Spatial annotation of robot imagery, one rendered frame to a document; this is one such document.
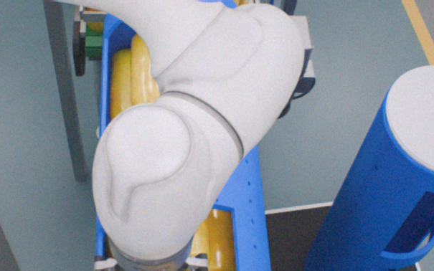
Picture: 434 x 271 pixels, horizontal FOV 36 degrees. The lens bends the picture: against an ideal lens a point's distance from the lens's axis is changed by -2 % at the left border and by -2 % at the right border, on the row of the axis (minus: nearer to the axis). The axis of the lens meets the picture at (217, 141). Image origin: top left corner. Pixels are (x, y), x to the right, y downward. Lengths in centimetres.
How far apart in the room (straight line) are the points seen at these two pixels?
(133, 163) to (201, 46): 15
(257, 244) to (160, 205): 52
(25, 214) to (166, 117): 189
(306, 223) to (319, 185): 29
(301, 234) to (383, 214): 70
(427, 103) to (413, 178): 16
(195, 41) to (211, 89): 5
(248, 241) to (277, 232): 119
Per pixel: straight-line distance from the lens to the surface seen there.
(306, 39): 175
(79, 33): 167
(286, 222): 225
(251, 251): 105
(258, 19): 69
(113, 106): 131
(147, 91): 125
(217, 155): 61
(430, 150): 142
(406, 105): 146
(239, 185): 108
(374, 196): 157
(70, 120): 214
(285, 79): 68
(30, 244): 238
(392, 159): 144
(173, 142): 55
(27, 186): 248
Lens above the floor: 215
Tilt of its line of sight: 57 degrees down
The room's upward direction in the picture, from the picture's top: 9 degrees clockwise
